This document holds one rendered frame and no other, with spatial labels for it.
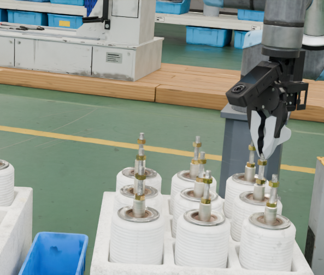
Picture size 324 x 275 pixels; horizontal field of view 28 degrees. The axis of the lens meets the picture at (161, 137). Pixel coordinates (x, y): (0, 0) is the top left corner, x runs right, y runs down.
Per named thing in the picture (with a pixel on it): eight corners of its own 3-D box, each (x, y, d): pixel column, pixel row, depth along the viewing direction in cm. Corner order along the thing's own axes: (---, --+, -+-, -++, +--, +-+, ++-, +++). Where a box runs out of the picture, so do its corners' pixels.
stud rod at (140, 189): (142, 208, 116) (144, 167, 114) (136, 208, 116) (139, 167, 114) (141, 206, 117) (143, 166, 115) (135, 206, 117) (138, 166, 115)
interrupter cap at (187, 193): (172, 196, 128) (172, 193, 127) (193, 187, 134) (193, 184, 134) (205, 207, 124) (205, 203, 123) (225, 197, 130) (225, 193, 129)
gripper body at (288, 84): (306, 113, 125) (314, 51, 122) (275, 117, 120) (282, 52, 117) (276, 105, 131) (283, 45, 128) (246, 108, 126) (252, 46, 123)
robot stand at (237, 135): (221, 192, 207) (230, 100, 200) (280, 201, 203) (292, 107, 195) (210, 212, 190) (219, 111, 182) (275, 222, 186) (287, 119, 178)
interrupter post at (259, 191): (260, 203, 127) (261, 187, 127) (249, 199, 129) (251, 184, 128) (266, 200, 129) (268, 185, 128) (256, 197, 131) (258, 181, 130)
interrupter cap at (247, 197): (264, 210, 124) (264, 207, 124) (231, 199, 129) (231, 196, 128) (284, 201, 130) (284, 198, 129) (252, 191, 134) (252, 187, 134)
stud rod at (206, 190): (206, 209, 117) (209, 169, 115) (208, 211, 117) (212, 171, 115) (201, 210, 117) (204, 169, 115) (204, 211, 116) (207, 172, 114)
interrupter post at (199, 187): (190, 197, 128) (191, 181, 127) (196, 193, 130) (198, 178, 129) (200, 199, 127) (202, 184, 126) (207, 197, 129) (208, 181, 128)
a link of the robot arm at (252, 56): (244, 70, 194) (249, 24, 190) (289, 76, 190) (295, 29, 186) (235, 76, 183) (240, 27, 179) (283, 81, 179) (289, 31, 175)
